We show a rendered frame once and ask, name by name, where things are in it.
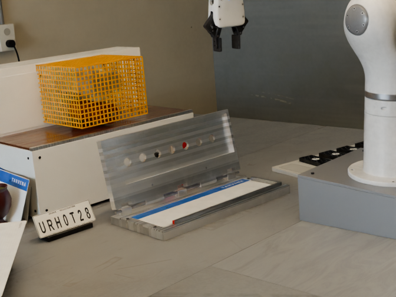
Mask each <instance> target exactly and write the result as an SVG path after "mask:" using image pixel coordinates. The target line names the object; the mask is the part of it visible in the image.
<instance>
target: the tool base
mask: <svg viewBox="0 0 396 297"><path fill-rule="evenodd" d="M238 173H239V171H236V172H232V171H229V172H228V173H227V174H223V176H221V177H218V178H216V179H217V180H218V181H217V182H216V183H213V184H210V185H207V186H204V187H201V188H199V187H200V184H196V185H194V186H190V187H187V188H183V187H181V188H178V190H175V191H173V192H172V193H169V194H166V195H164V198H165V199H164V200H162V201H159V202H156V203H153V204H150V205H147V206H145V204H146V203H145V202H142V203H139V204H136V205H134V206H127V205H126V206H123V207H122V208H120V209H117V211H115V215H114V216H111V224H113V225H116V226H119V227H123V228H126V229H129V230H132V231H135V232H138V233H142V234H144V235H147V236H151V237H154V238H156V239H160V240H163V241H165V240H168V239H171V238H173V237H176V236H179V235H182V234H184V233H187V232H189V231H191V230H195V229H197V228H200V227H202V226H205V225H208V224H210V223H213V222H215V221H218V220H220V219H223V218H226V217H228V216H231V215H234V214H236V213H239V212H242V211H244V210H247V209H250V208H251V207H255V206H257V205H259V204H262V203H265V202H268V201H270V200H273V199H275V198H278V197H281V196H283V195H286V194H288V193H290V191H289V185H288V184H282V185H281V186H278V187H275V188H272V189H270V190H267V191H265V192H261V193H259V194H256V195H254V196H250V197H248V198H245V199H243V200H240V201H238V202H234V203H232V204H229V205H227V206H223V207H221V208H218V209H216V210H212V211H210V212H207V213H205V214H201V215H199V216H196V217H194V218H191V219H188V220H185V221H183V222H180V223H177V224H175V225H174V224H171V225H168V226H165V227H159V226H156V225H152V224H149V223H146V222H142V221H139V220H136V219H132V218H130V217H132V216H135V215H138V214H140V213H144V212H147V211H149V210H153V209H156V208H158V207H161V206H164V205H167V204H170V203H173V202H176V201H179V200H182V199H185V198H187V197H190V196H194V195H196V194H199V193H203V192H205V191H208V190H211V189H214V188H217V187H220V186H223V185H226V184H228V183H231V182H235V181H237V180H240V179H246V180H251V178H249V179H247V177H246V176H236V174H238ZM126 218H129V219H126ZM154 226H156V227H154Z"/></svg>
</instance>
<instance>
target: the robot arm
mask: <svg viewBox="0 0 396 297"><path fill-rule="evenodd" d="M247 23H248V19H247V18H246V17H245V10H244V4H243V0H209V17H208V19H207V21H206V22H205V23H204V25H203V27H204V28H205V29H206V30H207V31H208V33H209V34H210V35H211V37H213V50H214V51H216V52H222V39H221V38H220V33H221V30H222V28H227V27H231V28H232V31H233V35H232V48H234V49H240V35H241V34H242V31H243V30H244V28H245V26H246V24H247ZM211 27H213V28H211ZM216 30H217V31H216ZM344 32H345V35H346V38H347V40H348V42H349V44H350V46H351V47H352V49H353V50H354V52H355V53H356V55H357V57H358V58H359V60H360V62H361V64H362V66H363V69H364V73H365V102H364V160H362V161H358V162H356V163H353V164H351V165H350V166H349V167H348V175H349V177H350V178H352V179H354V180H356V181H358V182H361V183H364V184H369V185H373V186H381V187H396V0H351V1H350V2H349V4H348V6H347V8H346V11H345V16H344Z"/></svg>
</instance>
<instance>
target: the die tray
mask: <svg viewBox="0 0 396 297"><path fill-rule="evenodd" d="M314 167H317V166H313V165H311V164H307V163H303V162H300V161H299V160H296V161H292V162H288V163H285V164H281V165H278V166H274V167H272V171H274V172H277V173H282V174H286V175H289V176H293V177H298V174H301V173H303V172H305V171H307V170H310V169H312V168H314Z"/></svg>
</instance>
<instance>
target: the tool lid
mask: <svg viewBox="0 0 396 297"><path fill-rule="evenodd" d="M210 135H212V136H213V141H212V142H210V140H209V136H210ZM197 138H198V139H199V140H200V145H199V146H198V145H197V144H196V139H197ZM184 142H185V143H186V144H187V149H184V148H183V146H182V145H183V143H184ZM97 146H98V151H99V155H100V159H101V164H102V168H103V172H104V177H105V182H106V185H107V190H108V195H109V198H110V203H111V208H112V210H117V209H120V208H122V207H121V204H123V203H126V202H128V204H136V203H139V202H145V203H146V204H145V206H147V205H150V204H153V203H156V202H159V201H162V200H164V194H166V193H169V192H172V191H175V190H178V188H177V186H179V185H181V184H182V185H183V187H187V186H191V185H193V184H196V183H197V184H200V187H199V188H201V187H204V186H207V185H210V184H213V183H216V182H217V179H216V177H217V176H221V175H223V174H227V170H228V169H232V171H235V170H239V169H240V164H239V159H238V156H237V150H236V145H235V140H234V136H233V131H232V126H231V122H230V117H229V112H228V109H226V110H221V111H217V112H214V113H209V114H205V115H200V116H197V117H193V118H188V119H185V120H181V121H177V122H173V123H169V124H165V125H162V126H157V127H153V128H148V129H145V130H141V131H136V132H133V133H129V134H125V135H122V136H117V137H113V138H108V139H105V140H101V141H97ZM170 146H172V147H173V152H172V153H170V152H169V147H170ZM155 150H158V151H159V156H158V158H157V157H155V155H154V151H155ZM140 154H143V155H144V158H145V159H144V161H143V162H142V161H140V158H139V157H140ZM125 158H128V159H129V161H130V164H129V165H128V166H126V165H125V164H124V159H125Z"/></svg>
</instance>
